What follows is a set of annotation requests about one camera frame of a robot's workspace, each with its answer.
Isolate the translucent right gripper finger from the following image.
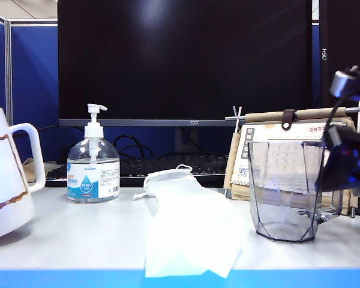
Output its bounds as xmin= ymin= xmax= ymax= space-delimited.
xmin=314 ymin=146 xmax=338 ymax=190

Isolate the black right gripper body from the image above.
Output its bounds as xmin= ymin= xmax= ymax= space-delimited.
xmin=323 ymin=124 xmax=360 ymax=196

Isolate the transparent plastic cup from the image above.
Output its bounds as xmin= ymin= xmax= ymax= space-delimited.
xmin=247 ymin=140 xmax=343 ymax=244

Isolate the white ceramic cup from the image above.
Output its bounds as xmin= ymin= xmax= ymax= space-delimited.
xmin=0 ymin=107 xmax=46 ymax=242

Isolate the beige fabric roll pouch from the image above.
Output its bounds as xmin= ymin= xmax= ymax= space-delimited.
xmin=223 ymin=107 xmax=359 ymax=215

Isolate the white desk calendar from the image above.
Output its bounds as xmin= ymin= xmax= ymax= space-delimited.
xmin=230 ymin=121 xmax=349 ymax=196

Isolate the desk calendar on stand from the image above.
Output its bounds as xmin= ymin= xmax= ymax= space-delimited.
xmin=224 ymin=100 xmax=360 ymax=218

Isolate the black HSD computer monitor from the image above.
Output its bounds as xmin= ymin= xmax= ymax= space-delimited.
xmin=319 ymin=0 xmax=360 ymax=121

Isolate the white face mask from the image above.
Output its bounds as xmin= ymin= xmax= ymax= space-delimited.
xmin=132 ymin=164 xmax=253 ymax=278

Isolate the black computer keyboard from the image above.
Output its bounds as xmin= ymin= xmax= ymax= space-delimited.
xmin=45 ymin=153 xmax=230 ymax=187

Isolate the black AOC computer monitor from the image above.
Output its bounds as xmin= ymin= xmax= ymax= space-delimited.
xmin=57 ymin=0 xmax=313 ymax=154

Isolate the clear hand sanitizer pump bottle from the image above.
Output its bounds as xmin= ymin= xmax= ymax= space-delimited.
xmin=67 ymin=103 xmax=121 ymax=205

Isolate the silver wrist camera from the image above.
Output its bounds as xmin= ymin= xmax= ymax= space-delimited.
xmin=329 ymin=65 xmax=360 ymax=100

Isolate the black monitor cable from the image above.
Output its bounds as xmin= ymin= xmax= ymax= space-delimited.
xmin=112 ymin=134 xmax=155 ymax=160

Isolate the thin black cable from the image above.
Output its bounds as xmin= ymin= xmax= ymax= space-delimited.
xmin=13 ymin=124 xmax=59 ymax=139

